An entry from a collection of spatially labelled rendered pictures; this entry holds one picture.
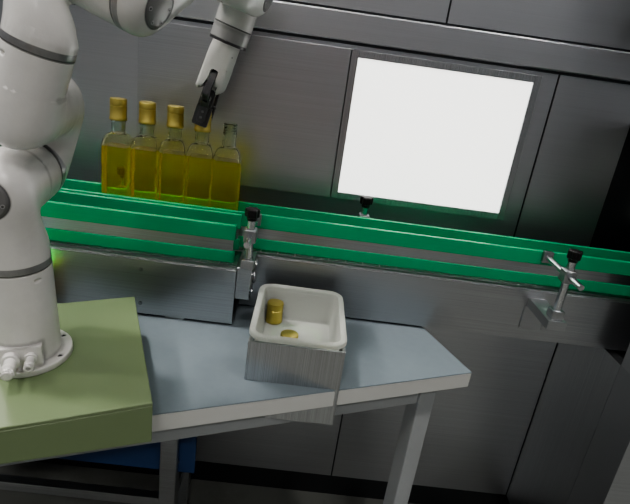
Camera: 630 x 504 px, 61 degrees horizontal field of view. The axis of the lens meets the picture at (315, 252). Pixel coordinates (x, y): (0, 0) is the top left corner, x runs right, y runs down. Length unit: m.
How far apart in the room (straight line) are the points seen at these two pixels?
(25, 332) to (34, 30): 0.41
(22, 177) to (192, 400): 0.43
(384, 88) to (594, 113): 0.50
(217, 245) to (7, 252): 0.42
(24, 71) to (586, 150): 1.19
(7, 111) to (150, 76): 0.61
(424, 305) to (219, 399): 0.53
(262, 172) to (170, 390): 0.58
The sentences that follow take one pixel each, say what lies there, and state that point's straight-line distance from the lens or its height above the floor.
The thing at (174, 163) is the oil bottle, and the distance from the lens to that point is 1.18.
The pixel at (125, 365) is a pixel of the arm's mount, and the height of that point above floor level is 0.82.
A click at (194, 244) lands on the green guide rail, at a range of 1.10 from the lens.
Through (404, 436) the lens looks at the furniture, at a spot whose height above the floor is 0.56.
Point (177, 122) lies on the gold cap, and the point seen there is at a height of 1.13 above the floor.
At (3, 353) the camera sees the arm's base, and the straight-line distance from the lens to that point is 0.89.
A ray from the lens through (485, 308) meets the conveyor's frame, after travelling 1.27.
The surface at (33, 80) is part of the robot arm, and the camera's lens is 0.74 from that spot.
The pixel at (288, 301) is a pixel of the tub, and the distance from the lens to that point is 1.13.
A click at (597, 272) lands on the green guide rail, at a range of 1.35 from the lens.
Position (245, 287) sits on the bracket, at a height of 0.84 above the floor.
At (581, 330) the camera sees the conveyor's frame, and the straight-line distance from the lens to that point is 1.37.
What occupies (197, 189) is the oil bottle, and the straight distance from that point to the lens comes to 1.18.
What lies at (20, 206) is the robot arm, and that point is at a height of 1.07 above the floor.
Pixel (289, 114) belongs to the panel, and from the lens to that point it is 1.27.
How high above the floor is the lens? 1.31
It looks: 21 degrees down
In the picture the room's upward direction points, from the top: 8 degrees clockwise
